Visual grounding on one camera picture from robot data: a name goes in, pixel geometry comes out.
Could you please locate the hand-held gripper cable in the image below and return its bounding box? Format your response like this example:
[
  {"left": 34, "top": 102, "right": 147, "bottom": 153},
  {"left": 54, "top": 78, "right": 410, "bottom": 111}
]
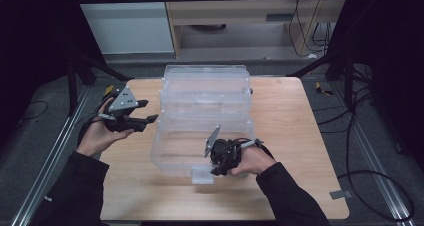
[
  {"left": 229, "top": 137, "right": 275, "bottom": 160},
  {"left": 76, "top": 113, "right": 102, "bottom": 144}
]

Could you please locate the grey tape piece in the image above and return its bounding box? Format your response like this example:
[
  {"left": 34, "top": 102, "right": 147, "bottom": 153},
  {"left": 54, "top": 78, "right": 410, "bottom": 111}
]
[{"left": 329, "top": 189, "right": 354, "bottom": 201}]

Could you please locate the person's left hand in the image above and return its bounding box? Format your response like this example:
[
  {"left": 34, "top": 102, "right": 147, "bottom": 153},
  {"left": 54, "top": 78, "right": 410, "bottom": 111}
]
[{"left": 75, "top": 97, "right": 136, "bottom": 159}]

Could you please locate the black looped floor cable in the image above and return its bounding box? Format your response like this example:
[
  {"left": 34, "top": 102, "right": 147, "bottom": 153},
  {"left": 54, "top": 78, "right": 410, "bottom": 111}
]
[{"left": 336, "top": 112, "right": 416, "bottom": 222}]

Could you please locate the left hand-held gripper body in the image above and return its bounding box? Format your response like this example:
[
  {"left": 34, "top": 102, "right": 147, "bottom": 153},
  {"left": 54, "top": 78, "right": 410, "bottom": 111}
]
[{"left": 97, "top": 85, "right": 148, "bottom": 134}]

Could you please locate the black hanging cable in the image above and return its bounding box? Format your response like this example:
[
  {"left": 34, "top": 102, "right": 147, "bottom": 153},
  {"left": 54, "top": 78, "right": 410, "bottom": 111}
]
[
  {"left": 309, "top": 21, "right": 334, "bottom": 50},
  {"left": 287, "top": 0, "right": 313, "bottom": 58}
]

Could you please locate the thin black floor cable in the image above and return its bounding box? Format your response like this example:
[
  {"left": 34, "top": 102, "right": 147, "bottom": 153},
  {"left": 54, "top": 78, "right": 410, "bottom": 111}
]
[{"left": 19, "top": 100, "right": 50, "bottom": 122}]

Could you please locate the black curtain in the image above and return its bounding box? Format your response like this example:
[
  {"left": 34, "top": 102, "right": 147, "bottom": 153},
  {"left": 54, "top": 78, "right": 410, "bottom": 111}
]
[
  {"left": 336, "top": 0, "right": 424, "bottom": 174},
  {"left": 0, "top": 0, "right": 81, "bottom": 144}
]

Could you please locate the aluminium floor rail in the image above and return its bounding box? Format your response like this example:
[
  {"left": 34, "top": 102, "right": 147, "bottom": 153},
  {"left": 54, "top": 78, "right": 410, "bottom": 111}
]
[
  {"left": 333, "top": 82, "right": 418, "bottom": 226},
  {"left": 9, "top": 85, "right": 92, "bottom": 226}
]

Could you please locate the black metal stand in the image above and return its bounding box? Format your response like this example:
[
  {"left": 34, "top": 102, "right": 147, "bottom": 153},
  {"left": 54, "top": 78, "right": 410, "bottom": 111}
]
[
  {"left": 286, "top": 47, "right": 355, "bottom": 111},
  {"left": 65, "top": 50, "right": 135, "bottom": 118}
]

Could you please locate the person's right hand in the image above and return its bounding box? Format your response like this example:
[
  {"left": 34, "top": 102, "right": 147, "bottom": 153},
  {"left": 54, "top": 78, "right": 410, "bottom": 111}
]
[{"left": 227, "top": 145, "right": 278, "bottom": 177}]

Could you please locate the white cabinet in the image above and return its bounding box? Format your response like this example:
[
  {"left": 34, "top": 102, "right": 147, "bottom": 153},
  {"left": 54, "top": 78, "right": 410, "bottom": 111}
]
[{"left": 71, "top": 0, "right": 176, "bottom": 56}]

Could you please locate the clear plastic storage box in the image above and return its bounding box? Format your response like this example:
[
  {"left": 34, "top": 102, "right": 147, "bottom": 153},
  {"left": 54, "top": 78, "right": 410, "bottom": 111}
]
[{"left": 149, "top": 64, "right": 257, "bottom": 186}]

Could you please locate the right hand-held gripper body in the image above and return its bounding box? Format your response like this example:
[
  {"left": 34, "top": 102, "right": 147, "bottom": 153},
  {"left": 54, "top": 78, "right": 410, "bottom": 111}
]
[{"left": 203, "top": 124, "right": 243, "bottom": 176}]

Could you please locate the right hand-held gripper cable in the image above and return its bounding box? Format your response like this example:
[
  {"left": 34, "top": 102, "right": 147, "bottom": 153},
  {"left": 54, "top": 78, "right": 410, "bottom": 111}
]
[{"left": 229, "top": 137, "right": 275, "bottom": 160}]

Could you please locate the left hand-held gripper cable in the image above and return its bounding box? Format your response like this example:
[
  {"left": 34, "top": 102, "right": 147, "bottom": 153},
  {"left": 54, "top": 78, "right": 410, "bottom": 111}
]
[{"left": 76, "top": 113, "right": 102, "bottom": 144}]

